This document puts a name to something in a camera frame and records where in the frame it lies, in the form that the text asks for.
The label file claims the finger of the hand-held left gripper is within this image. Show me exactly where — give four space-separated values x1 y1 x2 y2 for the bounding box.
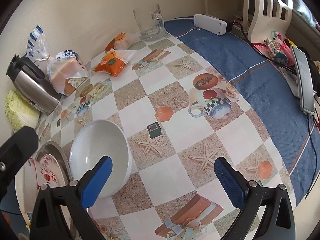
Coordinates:
0 126 40 200

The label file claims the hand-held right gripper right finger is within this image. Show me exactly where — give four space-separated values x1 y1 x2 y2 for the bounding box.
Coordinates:
214 157 297 240

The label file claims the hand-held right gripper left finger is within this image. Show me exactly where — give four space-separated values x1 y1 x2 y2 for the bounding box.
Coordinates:
29 156 113 240

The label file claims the stainless steel basin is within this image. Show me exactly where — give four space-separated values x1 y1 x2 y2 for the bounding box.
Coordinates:
15 141 84 240

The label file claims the white bowl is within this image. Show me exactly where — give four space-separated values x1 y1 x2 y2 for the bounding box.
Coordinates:
69 120 137 198

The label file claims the strawberry print bowl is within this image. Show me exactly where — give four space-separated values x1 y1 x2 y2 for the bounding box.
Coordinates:
22 155 66 214

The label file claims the napa cabbage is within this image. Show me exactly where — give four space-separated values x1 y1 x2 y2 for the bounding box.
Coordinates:
5 89 40 132

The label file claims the stainless steel thermos jug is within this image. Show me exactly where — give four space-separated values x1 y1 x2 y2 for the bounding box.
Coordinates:
6 54 63 115

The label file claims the bagged bread loaf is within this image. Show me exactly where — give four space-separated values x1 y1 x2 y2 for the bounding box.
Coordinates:
25 24 90 96

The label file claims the checked printed tablecloth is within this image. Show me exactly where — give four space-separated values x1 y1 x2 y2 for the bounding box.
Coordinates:
37 34 298 240

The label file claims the orange snack packet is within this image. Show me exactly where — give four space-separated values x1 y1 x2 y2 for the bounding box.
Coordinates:
94 49 137 77
105 32 140 52

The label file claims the silver tablet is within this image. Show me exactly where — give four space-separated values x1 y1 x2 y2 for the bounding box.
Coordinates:
291 45 315 114

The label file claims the pink brush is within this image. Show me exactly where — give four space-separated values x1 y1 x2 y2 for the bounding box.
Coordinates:
251 42 273 55

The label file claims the colourful puzzle cylinder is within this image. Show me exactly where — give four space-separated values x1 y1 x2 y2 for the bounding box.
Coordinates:
266 40 288 67

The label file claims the clear glass mug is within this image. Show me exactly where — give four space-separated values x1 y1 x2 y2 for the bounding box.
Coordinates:
133 4 167 42

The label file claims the white chair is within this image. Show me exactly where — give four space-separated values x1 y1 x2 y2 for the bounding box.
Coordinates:
241 0 293 43

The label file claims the black charging cable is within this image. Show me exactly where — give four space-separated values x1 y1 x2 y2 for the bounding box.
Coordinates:
304 112 320 200

